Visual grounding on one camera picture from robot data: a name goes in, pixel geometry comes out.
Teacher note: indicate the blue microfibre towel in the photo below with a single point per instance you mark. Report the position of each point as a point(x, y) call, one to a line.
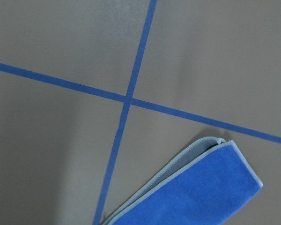
point(204, 184)

